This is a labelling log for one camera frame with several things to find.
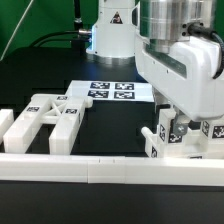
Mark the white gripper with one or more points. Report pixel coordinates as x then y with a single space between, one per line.
185 77

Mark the white chair seat block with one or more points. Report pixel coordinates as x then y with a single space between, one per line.
193 145

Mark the white chair back frame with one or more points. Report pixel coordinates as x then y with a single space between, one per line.
65 113

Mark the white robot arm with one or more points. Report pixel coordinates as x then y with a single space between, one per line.
161 22

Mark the white marker base sheet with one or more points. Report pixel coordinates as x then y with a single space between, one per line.
111 91

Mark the black pole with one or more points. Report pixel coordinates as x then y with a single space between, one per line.
77 15

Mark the white U-shaped fence frame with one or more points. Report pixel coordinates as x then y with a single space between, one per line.
88 169

